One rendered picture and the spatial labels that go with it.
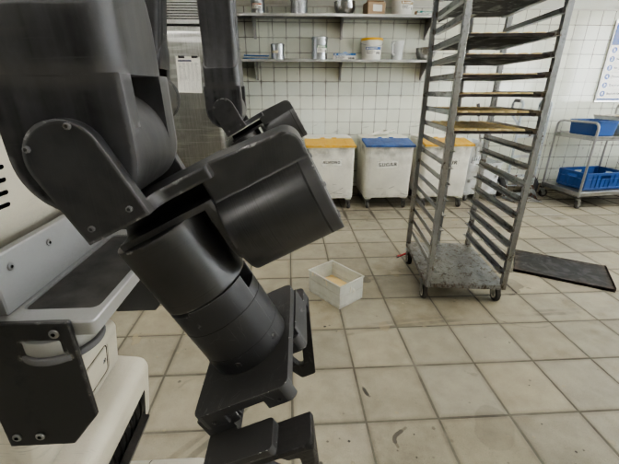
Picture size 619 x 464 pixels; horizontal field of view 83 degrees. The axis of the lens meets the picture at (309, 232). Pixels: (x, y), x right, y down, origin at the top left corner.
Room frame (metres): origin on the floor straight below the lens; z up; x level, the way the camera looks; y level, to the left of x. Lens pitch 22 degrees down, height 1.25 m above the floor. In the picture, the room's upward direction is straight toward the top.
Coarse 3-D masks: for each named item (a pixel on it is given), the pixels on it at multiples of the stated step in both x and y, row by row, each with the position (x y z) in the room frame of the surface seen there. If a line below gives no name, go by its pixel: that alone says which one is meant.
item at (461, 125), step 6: (456, 126) 2.06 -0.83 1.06; (462, 126) 2.06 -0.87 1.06; (468, 126) 2.06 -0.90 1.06; (474, 126) 2.06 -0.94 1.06; (480, 126) 2.09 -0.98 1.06; (486, 126) 2.06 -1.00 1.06; (492, 126) 2.09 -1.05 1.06; (498, 126) 2.06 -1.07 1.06; (504, 126) 2.08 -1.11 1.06; (510, 126) 2.06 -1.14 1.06
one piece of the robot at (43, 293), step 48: (48, 240) 0.37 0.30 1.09; (0, 288) 0.29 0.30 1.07; (48, 288) 0.34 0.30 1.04; (96, 288) 0.34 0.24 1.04; (144, 288) 0.52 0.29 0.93; (0, 336) 0.27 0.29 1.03; (48, 336) 0.27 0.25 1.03; (96, 336) 0.30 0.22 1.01; (0, 384) 0.27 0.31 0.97; (48, 384) 0.27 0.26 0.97; (48, 432) 0.27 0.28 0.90
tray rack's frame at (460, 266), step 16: (432, 16) 2.50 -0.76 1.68; (512, 16) 2.46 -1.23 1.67; (432, 32) 2.49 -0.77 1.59; (432, 48) 2.49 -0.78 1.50; (416, 160) 2.49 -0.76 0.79; (416, 176) 2.49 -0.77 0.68; (448, 176) 2.50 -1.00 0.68; (416, 256) 2.26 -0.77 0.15; (448, 256) 2.26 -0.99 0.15; (464, 256) 2.26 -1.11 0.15; (448, 272) 2.03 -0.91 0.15; (464, 272) 2.03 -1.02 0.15; (480, 272) 2.03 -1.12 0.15; (480, 288) 1.86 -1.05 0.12; (496, 288) 1.86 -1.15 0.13
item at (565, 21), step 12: (564, 24) 1.85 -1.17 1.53; (564, 36) 1.85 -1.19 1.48; (552, 60) 1.87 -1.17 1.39; (552, 72) 1.85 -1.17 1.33; (552, 84) 1.85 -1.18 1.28; (540, 108) 1.88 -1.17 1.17; (540, 120) 1.86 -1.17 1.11; (540, 132) 1.85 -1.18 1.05; (540, 144) 1.85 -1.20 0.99; (528, 180) 1.85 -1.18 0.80; (528, 192) 1.85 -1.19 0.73; (516, 228) 1.85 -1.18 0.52; (516, 240) 1.85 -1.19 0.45; (504, 264) 1.88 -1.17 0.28; (504, 276) 1.85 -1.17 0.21; (504, 288) 1.85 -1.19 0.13
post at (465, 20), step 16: (464, 0) 1.91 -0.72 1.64; (464, 16) 1.88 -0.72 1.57; (464, 32) 1.88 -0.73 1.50; (464, 48) 1.88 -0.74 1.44; (448, 128) 1.88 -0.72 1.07; (448, 144) 1.88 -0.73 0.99; (448, 160) 1.88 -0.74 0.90; (432, 240) 1.88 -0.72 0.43; (432, 256) 1.88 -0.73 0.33; (432, 272) 1.88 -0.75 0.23
